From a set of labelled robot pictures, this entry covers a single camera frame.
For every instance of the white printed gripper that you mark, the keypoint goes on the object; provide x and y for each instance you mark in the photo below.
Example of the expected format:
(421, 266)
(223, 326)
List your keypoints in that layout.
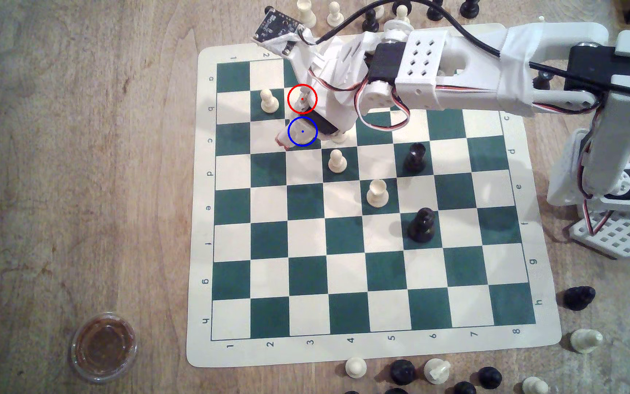
(320, 123)

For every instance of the white king chess piece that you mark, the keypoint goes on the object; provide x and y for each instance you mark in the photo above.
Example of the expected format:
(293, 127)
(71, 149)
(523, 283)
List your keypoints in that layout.
(296, 134)

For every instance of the white printed robot arm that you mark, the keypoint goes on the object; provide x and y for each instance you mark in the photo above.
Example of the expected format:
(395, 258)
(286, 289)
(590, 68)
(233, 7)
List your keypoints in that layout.
(512, 71)

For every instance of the green and white chess mat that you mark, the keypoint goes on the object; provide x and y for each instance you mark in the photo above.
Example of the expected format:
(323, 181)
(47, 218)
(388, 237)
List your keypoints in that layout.
(348, 273)

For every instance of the black chess piece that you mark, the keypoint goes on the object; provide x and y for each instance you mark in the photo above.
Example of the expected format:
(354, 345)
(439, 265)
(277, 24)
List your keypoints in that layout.
(469, 8)
(464, 388)
(396, 391)
(542, 82)
(435, 11)

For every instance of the white pawn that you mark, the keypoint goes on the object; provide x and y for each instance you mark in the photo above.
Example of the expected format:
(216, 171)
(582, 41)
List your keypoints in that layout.
(337, 160)
(269, 101)
(339, 138)
(335, 12)
(355, 366)

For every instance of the white rook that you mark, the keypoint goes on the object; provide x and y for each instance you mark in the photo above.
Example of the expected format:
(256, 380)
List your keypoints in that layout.
(307, 11)
(377, 192)

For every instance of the black bishop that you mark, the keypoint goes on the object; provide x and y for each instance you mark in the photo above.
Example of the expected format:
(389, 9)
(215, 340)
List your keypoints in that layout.
(421, 224)

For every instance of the clear plastic cup brown contents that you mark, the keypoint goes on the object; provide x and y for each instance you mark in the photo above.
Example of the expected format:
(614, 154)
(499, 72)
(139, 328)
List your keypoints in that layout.
(104, 346)

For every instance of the black knight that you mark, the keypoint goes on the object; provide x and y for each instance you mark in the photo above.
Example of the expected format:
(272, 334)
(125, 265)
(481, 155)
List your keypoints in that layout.
(578, 297)

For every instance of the black camera circuit board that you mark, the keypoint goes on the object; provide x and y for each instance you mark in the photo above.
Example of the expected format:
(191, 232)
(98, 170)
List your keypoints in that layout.
(278, 26)

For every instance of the white perforated base plate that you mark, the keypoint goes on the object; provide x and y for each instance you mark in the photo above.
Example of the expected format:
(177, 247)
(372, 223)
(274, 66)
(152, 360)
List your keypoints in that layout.
(616, 238)

